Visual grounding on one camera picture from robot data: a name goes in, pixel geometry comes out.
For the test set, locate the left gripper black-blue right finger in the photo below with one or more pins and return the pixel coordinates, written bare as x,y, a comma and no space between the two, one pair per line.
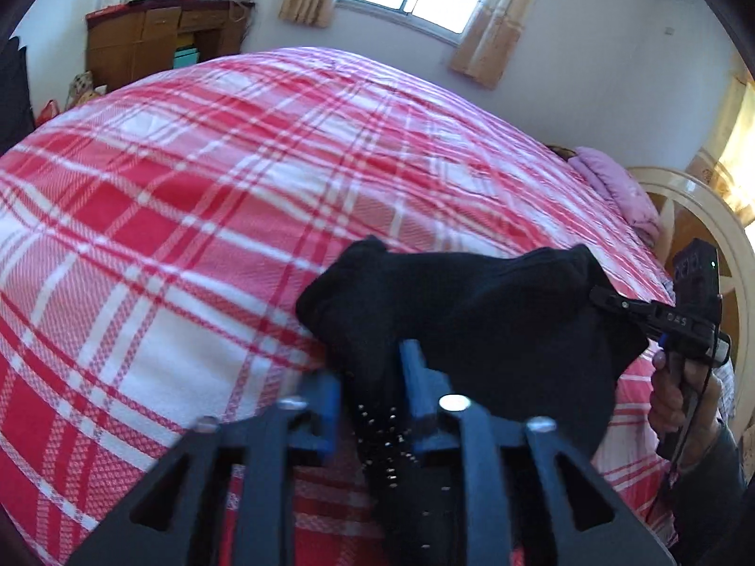
515,492

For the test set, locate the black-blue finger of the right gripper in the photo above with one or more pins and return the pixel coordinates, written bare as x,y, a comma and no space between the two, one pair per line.
611,301

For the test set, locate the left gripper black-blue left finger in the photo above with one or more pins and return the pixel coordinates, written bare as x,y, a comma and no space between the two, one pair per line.
224,489

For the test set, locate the black pants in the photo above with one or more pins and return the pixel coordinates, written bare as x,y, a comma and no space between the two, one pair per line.
519,336

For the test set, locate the person's right hand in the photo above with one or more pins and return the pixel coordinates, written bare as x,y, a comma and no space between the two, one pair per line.
668,413

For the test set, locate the cream and brown headboard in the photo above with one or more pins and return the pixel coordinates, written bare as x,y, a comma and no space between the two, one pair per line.
689,209

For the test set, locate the folded pink blanket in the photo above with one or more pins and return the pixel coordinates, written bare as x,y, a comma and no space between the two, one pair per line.
614,183

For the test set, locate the yellow side curtain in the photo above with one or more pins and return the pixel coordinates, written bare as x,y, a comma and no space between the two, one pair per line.
725,161

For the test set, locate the red plaid bed sheet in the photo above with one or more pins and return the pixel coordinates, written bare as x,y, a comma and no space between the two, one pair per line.
153,243

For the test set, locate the right beige curtain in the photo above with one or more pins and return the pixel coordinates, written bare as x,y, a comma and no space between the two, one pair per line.
489,40

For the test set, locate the red bag on floor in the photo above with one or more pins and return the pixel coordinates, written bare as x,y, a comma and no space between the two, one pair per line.
48,112

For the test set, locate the black folding chair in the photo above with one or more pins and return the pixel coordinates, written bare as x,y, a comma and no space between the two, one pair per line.
16,114

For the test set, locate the patterned paper bag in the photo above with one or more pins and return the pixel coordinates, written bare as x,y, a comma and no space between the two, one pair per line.
81,90

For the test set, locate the teal box under desk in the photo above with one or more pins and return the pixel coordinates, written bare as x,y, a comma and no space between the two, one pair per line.
184,58

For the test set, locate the brown wooden desk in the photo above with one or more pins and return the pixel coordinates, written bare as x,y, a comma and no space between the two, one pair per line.
133,42

